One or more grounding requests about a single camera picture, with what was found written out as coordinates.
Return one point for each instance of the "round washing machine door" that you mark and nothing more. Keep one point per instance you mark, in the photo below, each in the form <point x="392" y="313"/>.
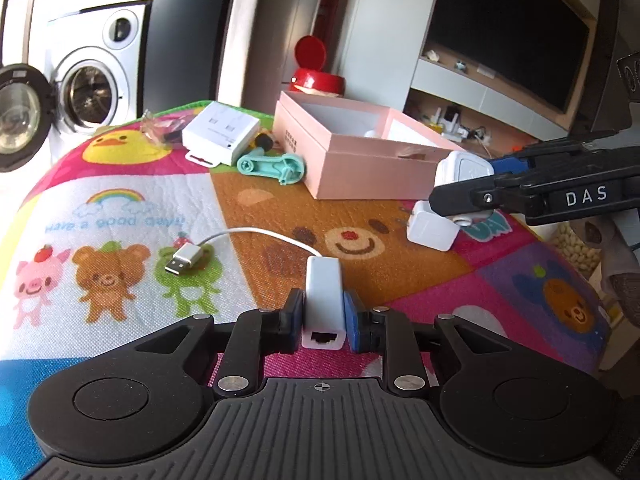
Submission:
<point x="20" y="115"/>

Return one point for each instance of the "white wooden shelf unit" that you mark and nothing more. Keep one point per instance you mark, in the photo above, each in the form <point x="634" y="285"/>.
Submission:
<point x="450" y="90"/>

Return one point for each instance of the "white panel door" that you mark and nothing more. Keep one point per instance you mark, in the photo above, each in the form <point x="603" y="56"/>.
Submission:
<point x="17" y="15"/>

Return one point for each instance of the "orange small object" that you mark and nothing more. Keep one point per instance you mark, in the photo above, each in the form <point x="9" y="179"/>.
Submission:
<point x="517" y="148"/>

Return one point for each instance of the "yellow toy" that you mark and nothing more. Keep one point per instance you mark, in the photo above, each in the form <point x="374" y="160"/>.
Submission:
<point x="432" y="121"/>

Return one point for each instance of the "bag of white beans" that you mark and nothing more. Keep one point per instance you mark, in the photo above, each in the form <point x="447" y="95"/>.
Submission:
<point x="575" y="250"/>

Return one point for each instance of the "colourful cartoon play mat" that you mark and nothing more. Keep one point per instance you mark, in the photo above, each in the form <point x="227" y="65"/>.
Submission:
<point x="150" y="210"/>

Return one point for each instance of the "black television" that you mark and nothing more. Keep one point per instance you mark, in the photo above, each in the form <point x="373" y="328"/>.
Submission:
<point x="505" y="25"/>

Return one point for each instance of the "white washing machine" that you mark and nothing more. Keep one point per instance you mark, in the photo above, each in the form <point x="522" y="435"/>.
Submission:
<point x="95" y="60"/>

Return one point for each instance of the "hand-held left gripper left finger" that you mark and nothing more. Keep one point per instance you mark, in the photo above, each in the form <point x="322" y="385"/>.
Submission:
<point x="296" y="320"/>

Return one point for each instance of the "teal plastic tool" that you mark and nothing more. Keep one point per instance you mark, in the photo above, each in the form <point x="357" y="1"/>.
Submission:
<point x="272" y="166"/>

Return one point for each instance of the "white tall cabinet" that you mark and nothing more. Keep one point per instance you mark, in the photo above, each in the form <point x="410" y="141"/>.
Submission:
<point x="385" y="25"/>

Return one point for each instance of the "white product box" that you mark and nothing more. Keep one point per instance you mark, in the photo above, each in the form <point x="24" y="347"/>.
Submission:
<point x="220" y="132"/>

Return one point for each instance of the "red trash can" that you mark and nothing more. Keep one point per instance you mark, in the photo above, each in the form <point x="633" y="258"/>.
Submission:
<point x="317" y="80"/>

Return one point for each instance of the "white cube charger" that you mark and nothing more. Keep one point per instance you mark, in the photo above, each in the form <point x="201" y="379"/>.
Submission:
<point x="430" y="230"/>
<point x="457" y="167"/>

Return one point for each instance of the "white flat remote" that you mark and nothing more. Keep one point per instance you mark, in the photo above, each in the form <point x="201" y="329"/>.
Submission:
<point x="487" y="72"/>

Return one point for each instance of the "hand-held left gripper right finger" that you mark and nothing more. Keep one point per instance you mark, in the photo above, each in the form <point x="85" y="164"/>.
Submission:
<point x="352" y="322"/>

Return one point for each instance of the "pink cardboard box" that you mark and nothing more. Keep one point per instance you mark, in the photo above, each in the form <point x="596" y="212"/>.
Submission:
<point x="360" y="170"/>

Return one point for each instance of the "white crumpled tissue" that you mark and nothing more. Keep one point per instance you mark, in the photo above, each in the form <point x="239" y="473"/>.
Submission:
<point x="431" y="55"/>

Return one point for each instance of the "clear plastic bag dark parts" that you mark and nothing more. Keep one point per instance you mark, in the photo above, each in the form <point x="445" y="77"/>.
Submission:
<point x="162" y="127"/>

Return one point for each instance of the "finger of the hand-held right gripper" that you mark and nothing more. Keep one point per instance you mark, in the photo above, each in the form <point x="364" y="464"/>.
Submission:
<point x="505" y="164"/>
<point x="465" y="200"/>

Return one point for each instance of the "white power strip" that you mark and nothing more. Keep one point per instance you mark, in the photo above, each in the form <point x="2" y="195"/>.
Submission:
<point x="461" y="135"/>

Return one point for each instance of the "yellow black small tool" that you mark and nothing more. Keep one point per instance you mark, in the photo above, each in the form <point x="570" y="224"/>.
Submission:
<point x="262" y="141"/>

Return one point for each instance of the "white router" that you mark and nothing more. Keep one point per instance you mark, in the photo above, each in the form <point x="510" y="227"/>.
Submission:
<point x="452" y="119"/>

